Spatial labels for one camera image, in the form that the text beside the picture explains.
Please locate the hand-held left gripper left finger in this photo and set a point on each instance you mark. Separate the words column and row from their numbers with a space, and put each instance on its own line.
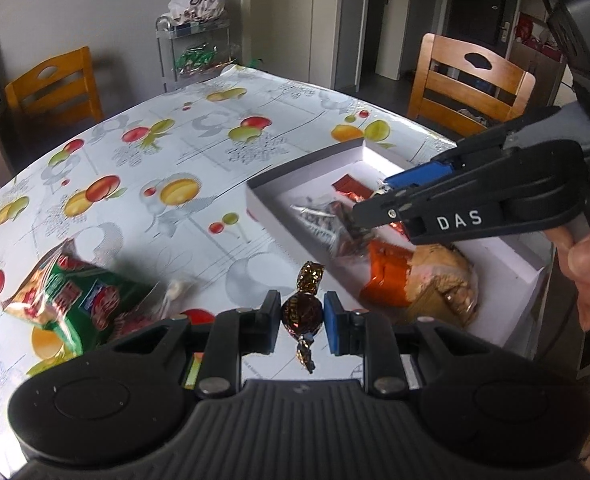
column 271, row 325

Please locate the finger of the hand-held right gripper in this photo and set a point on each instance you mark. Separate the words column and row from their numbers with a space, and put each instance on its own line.
column 420, row 175
column 475, row 195

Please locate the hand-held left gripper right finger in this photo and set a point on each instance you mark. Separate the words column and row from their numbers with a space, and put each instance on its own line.
column 332, row 322

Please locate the dark foil chocolate candy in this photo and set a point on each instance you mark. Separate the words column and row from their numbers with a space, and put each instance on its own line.
column 297, row 312

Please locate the white cardboard box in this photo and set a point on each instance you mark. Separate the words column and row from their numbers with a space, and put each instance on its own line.
column 500, row 255

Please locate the red candy wrapper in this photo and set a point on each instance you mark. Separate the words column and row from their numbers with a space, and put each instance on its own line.
column 350, row 187

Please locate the orange snack packet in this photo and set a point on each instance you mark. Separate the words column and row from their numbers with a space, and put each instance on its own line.
column 387, row 275

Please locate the tan biscuit packet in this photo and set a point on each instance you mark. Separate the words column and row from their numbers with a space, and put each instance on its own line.
column 442, row 270

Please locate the silver-wrapped candy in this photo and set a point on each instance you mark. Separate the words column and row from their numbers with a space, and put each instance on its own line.
column 347, row 237

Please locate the silver foil packet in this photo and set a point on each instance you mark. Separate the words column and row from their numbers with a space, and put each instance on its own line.
column 315, row 217

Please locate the wooden chair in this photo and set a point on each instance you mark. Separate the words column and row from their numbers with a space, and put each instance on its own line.
column 435, row 95
column 70, row 95

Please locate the red gift bag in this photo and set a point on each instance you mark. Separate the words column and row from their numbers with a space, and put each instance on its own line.
column 527, row 27

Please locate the pink snack packet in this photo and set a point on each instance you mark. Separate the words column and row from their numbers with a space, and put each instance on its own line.
column 172, row 292

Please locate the dark door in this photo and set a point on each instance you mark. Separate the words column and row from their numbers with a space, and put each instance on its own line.
column 475, row 0

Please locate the green chip bag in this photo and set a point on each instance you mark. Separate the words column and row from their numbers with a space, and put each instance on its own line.
column 75, row 295

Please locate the metal rack with bags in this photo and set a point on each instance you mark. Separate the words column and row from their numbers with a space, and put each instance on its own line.
column 161, row 55

